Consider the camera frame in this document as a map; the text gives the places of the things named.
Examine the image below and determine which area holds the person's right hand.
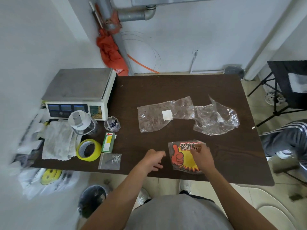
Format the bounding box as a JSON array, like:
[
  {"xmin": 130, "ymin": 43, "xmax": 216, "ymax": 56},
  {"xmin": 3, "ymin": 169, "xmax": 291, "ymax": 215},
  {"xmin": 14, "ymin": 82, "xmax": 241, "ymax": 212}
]
[{"xmin": 191, "ymin": 143, "xmax": 216, "ymax": 174}]

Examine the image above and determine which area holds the person's left hand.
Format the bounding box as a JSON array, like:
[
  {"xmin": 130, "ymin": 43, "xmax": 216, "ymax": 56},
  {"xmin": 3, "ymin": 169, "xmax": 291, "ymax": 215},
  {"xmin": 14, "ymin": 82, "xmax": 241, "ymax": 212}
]
[{"xmin": 141, "ymin": 149, "xmax": 166, "ymax": 176}]

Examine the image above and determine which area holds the clear bag yellow starburst sign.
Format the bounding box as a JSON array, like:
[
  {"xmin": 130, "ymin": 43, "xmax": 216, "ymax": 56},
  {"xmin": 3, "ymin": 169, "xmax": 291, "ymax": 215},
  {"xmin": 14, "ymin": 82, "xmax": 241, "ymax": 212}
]
[{"xmin": 168, "ymin": 140, "xmax": 207, "ymax": 175}]

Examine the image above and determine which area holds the clear plastic bag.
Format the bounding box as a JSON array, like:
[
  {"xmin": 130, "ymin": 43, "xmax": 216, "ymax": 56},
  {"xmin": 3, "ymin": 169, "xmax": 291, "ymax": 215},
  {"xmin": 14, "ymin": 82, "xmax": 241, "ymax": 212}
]
[{"xmin": 193, "ymin": 95, "xmax": 240, "ymax": 136}]

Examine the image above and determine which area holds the clear bag with white label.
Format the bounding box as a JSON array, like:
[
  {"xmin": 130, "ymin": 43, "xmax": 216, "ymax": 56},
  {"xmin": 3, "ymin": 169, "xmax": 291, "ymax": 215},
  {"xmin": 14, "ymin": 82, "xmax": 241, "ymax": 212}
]
[{"xmin": 137, "ymin": 96, "xmax": 195, "ymax": 133}]

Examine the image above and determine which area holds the small zip bag of screws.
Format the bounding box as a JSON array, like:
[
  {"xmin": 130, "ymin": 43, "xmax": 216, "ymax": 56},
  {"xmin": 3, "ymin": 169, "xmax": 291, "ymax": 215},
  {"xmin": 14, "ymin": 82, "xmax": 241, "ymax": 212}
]
[{"xmin": 98, "ymin": 153, "xmax": 122, "ymax": 170}]

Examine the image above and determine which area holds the small green box red arrow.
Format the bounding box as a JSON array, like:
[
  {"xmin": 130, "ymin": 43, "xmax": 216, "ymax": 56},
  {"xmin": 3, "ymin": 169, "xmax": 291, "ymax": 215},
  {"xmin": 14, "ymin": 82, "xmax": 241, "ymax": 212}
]
[{"xmin": 101, "ymin": 132, "xmax": 116, "ymax": 154}]

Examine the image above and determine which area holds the small clear round container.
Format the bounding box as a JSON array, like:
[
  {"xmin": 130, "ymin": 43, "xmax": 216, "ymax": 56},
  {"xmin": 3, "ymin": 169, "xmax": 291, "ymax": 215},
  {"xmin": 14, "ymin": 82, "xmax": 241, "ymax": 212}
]
[{"xmin": 103, "ymin": 116, "xmax": 121, "ymax": 133}]

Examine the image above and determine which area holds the yellow tape roll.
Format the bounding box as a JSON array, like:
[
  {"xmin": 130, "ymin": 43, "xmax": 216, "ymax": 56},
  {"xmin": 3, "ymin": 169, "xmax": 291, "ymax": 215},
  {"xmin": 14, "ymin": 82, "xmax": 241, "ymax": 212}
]
[{"xmin": 76, "ymin": 139, "xmax": 102, "ymax": 162}]

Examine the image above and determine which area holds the clear jar with white lid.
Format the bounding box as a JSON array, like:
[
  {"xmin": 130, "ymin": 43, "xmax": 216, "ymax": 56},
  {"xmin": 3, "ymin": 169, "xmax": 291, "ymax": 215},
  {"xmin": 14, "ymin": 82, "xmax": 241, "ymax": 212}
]
[{"xmin": 68, "ymin": 110, "xmax": 98, "ymax": 137}]

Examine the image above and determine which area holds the white ribbed cloth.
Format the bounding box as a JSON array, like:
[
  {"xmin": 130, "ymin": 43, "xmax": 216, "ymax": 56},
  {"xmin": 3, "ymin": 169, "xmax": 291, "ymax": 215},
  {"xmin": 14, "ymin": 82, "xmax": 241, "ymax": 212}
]
[{"xmin": 42, "ymin": 120, "xmax": 83, "ymax": 161}]

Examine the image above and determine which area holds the person's left forearm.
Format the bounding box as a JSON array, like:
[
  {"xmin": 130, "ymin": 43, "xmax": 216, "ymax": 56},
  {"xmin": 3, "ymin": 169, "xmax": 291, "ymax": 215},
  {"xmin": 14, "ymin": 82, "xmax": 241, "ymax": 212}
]
[{"xmin": 81, "ymin": 169, "xmax": 150, "ymax": 230}]

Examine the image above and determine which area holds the person's right forearm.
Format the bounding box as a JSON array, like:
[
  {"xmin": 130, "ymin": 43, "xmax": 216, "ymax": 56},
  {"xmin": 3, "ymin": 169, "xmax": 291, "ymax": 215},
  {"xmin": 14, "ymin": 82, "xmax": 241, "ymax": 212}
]
[{"xmin": 204, "ymin": 166, "xmax": 279, "ymax": 230}]

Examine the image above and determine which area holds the person's right white shoe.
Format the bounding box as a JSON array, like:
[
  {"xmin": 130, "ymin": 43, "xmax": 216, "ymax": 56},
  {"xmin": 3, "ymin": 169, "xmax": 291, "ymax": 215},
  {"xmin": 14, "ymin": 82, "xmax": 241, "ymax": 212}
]
[{"xmin": 178, "ymin": 180, "xmax": 192, "ymax": 194}]

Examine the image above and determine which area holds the person's white shoe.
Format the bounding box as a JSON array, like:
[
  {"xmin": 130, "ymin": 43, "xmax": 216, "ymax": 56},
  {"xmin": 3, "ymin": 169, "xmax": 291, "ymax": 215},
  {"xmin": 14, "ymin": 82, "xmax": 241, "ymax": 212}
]
[
  {"xmin": 178, "ymin": 180, "xmax": 192, "ymax": 194},
  {"xmin": 132, "ymin": 188, "xmax": 151, "ymax": 211}
]

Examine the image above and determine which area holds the person's left white shoe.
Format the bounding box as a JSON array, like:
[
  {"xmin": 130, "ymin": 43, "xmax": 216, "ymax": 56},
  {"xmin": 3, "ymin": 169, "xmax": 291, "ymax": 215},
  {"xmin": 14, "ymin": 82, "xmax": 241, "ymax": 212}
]
[{"xmin": 132, "ymin": 188, "xmax": 151, "ymax": 211}]

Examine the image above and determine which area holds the person's grey shirt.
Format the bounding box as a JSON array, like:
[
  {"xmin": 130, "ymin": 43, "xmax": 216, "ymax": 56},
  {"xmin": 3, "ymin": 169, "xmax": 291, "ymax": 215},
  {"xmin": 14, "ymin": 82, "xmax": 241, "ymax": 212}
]
[{"xmin": 124, "ymin": 194, "xmax": 234, "ymax": 230}]

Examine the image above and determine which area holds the black trash bin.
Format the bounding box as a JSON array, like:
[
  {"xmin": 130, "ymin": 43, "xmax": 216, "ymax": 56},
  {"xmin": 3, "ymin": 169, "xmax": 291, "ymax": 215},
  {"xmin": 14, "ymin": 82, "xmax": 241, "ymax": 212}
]
[{"xmin": 78, "ymin": 184, "xmax": 113, "ymax": 219}]

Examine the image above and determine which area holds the dark stool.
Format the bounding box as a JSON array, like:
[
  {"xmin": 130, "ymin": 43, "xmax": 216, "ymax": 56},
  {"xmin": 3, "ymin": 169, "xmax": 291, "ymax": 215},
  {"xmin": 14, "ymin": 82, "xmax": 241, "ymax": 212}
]
[{"xmin": 272, "ymin": 163, "xmax": 307, "ymax": 202}]

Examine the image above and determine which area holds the white curved floor mat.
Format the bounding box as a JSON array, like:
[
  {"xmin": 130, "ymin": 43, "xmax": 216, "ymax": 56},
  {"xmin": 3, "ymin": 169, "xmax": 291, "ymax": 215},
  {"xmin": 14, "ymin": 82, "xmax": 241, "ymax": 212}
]
[{"xmin": 230, "ymin": 183, "xmax": 300, "ymax": 230}]

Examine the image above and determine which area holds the white round patterned object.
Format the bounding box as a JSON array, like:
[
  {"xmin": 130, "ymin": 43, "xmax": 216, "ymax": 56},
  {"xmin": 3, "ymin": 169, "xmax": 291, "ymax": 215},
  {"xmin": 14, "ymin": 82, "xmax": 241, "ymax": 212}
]
[{"xmin": 264, "ymin": 91, "xmax": 286, "ymax": 106}]

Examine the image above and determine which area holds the white round bin dark lid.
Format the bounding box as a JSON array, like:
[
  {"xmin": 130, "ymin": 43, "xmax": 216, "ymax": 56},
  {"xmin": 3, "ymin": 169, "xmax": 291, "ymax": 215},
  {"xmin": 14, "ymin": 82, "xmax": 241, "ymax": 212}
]
[{"xmin": 224, "ymin": 65, "xmax": 246, "ymax": 81}]

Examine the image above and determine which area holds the white bag with yellow smiley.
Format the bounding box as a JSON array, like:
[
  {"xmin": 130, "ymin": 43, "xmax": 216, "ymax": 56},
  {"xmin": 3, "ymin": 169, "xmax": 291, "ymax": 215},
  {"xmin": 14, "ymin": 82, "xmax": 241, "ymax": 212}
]
[{"xmin": 18, "ymin": 168, "xmax": 81, "ymax": 200}]

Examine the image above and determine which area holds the white electronic scale steel pan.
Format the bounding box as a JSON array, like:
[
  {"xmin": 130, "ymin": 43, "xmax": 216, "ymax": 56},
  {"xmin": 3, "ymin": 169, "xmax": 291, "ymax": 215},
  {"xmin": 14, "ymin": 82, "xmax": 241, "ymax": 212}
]
[{"xmin": 41, "ymin": 67, "xmax": 117, "ymax": 121}]

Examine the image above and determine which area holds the black folding stool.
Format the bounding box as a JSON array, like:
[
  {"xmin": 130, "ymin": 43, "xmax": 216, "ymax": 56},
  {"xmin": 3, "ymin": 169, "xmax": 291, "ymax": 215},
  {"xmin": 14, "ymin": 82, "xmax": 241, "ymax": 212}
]
[{"xmin": 247, "ymin": 60, "xmax": 307, "ymax": 128}]

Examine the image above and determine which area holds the grey paper sheet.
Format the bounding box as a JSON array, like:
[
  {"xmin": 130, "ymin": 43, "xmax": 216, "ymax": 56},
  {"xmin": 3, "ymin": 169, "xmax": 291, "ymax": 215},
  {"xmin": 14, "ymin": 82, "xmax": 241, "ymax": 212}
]
[{"xmin": 287, "ymin": 72, "xmax": 307, "ymax": 94}]

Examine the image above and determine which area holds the pile of white plastic bags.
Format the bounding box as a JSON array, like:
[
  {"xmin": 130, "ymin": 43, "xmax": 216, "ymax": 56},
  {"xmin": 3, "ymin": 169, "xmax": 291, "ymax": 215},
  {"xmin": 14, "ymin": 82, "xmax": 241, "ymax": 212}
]
[{"xmin": 9, "ymin": 110, "xmax": 51, "ymax": 168}]

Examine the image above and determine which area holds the white plastic pipe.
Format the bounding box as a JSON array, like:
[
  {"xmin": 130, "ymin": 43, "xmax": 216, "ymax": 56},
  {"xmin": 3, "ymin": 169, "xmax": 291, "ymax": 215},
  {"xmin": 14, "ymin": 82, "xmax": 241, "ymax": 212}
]
[{"xmin": 244, "ymin": 0, "xmax": 307, "ymax": 81}]

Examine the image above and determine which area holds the metal framed red cabinet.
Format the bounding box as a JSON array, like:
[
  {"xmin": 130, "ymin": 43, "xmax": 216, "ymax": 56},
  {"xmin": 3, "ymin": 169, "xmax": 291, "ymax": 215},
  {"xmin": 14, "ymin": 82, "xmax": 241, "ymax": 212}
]
[{"xmin": 130, "ymin": 0, "xmax": 217, "ymax": 7}]

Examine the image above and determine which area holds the grey metal pipe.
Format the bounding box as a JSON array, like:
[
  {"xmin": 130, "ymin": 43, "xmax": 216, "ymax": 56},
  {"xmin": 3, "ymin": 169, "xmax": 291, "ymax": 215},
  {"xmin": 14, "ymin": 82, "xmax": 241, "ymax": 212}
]
[{"xmin": 95, "ymin": 0, "xmax": 157, "ymax": 76}]

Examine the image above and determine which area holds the orange cable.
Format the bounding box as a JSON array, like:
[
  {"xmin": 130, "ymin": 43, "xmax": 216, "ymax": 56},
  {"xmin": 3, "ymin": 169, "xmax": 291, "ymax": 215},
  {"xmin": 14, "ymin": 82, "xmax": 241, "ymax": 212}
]
[{"xmin": 127, "ymin": 54, "xmax": 160, "ymax": 74}]

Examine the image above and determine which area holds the thin wire loop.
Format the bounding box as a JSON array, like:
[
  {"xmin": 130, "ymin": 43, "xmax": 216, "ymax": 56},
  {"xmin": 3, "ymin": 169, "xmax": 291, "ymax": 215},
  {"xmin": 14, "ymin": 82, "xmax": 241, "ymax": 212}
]
[{"xmin": 120, "ymin": 31, "xmax": 161, "ymax": 73}]

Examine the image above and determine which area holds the grey wall plug with conduit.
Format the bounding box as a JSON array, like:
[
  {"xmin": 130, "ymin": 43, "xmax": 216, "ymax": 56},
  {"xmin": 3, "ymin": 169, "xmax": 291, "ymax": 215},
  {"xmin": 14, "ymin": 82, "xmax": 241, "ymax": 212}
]
[{"xmin": 189, "ymin": 50, "xmax": 199, "ymax": 74}]

